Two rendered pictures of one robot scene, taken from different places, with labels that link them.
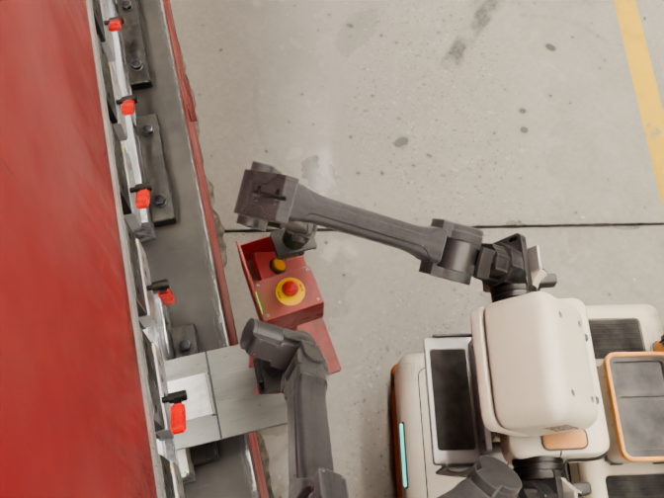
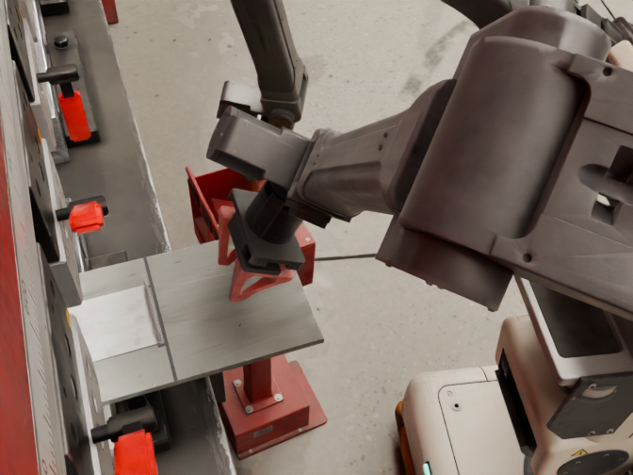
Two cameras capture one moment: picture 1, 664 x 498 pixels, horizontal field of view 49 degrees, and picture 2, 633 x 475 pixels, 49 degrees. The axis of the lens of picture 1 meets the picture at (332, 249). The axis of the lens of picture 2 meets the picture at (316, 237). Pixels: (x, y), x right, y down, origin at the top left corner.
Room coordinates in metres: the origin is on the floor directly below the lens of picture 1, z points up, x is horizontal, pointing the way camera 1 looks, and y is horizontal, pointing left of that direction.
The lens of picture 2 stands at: (-0.15, 0.09, 1.69)
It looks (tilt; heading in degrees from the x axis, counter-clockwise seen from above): 50 degrees down; 354
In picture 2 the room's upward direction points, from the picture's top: 4 degrees clockwise
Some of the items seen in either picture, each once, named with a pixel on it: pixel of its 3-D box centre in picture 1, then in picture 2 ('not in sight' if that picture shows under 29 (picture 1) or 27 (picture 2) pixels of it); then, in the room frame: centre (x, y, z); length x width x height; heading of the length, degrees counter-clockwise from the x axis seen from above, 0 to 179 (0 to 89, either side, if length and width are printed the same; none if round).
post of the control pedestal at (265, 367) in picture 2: not in sight; (255, 334); (0.65, 0.12, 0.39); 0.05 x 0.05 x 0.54; 23
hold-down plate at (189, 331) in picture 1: (194, 392); (126, 346); (0.33, 0.28, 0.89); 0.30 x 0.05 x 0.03; 17
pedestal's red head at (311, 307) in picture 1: (281, 280); (251, 226); (0.65, 0.12, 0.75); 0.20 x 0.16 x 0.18; 23
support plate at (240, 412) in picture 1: (234, 389); (195, 307); (0.32, 0.18, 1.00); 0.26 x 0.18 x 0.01; 107
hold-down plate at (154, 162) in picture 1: (155, 168); (71, 84); (0.87, 0.44, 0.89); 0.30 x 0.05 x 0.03; 17
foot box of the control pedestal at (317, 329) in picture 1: (297, 350); (268, 398); (0.66, 0.09, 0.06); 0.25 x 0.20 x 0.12; 113
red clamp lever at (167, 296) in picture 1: (162, 293); (66, 106); (0.44, 0.30, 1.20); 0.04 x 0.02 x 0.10; 107
